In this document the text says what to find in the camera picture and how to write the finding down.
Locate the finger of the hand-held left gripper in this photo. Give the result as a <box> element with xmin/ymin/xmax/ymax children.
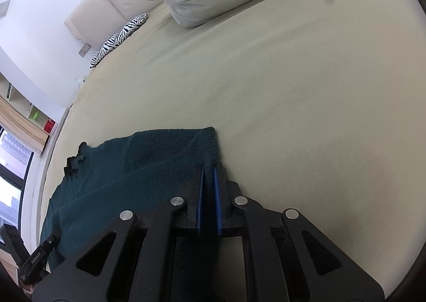
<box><xmin>39</xmin><ymin>229</ymin><xmax>63</xmax><ymax>251</ymax></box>

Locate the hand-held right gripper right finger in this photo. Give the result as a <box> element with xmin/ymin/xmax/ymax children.
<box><xmin>215</xmin><ymin>162</ymin><xmax>387</xmax><ymax>302</ymax></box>

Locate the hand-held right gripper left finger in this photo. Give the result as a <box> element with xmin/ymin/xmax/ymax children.
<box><xmin>33</xmin><ymin>164</ymin><xmax>204</xmax><ymax>302</ymax></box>

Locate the dark green knit garment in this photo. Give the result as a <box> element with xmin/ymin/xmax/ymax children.
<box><xmin>40</xmin><ymin>126</ymin><xmax>246</xmax><ymax>302</ymax></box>

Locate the white window ledge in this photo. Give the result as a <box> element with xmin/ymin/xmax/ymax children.
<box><xmin>21</xmin><ymin>106</ymin><xmax>70</xmax><ymax>246</ymax></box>

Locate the window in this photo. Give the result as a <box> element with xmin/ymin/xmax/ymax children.
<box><xmin>0</xmin><ymin>125</ymin><xmax>34</xmax><ymax>249</ymax></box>

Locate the beige curtain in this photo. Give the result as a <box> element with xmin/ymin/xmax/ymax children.
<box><xmin>0</xmin><ymin>96</ymin><xmax>50</xmax><ymax>156</ymax></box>

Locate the bed with beige sheet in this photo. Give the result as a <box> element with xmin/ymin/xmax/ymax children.
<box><xmin>38</xmin><ymin>0</ymin><xmax>426</xmax><ymax>302</ymax></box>

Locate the white shelf unit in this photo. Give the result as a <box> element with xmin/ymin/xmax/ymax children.
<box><xmin>0</xmin><ymin>72</ymin><xmax>58</xmax><ymax>136</ymax></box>

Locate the zebra print pillow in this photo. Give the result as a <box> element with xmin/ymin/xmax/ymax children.
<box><xmin>90</xmin><ymin>13</ymin><xmax>149</xmax><ymax>69</ymax></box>

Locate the beige padded headboard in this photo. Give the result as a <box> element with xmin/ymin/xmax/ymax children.
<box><xmin>64</xmin><ymin>0</ymin><xmax>167</xmax><ymax>53</ymax></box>

